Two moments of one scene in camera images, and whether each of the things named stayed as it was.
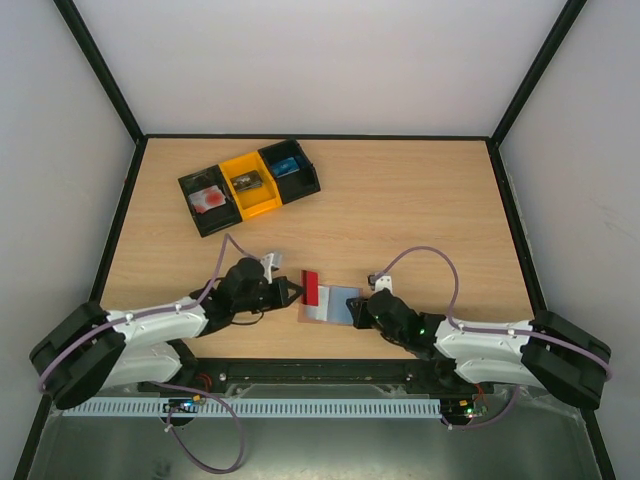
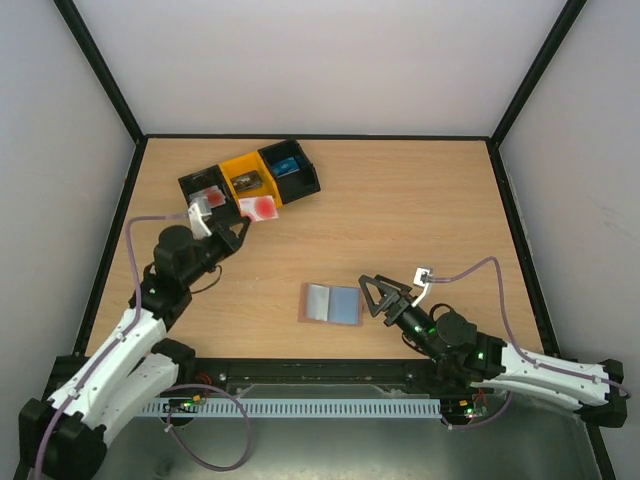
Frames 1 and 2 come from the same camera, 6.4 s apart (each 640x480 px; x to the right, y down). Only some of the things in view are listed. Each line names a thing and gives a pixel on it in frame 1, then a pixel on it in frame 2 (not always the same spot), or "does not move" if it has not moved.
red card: (310, 283) -> (259, 208)
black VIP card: (246, 181) does not move
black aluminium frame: (315, 376) does not move
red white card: (207, 199) does not move
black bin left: (217, 218) does not move
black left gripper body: (268, 301) -> (227, 247)
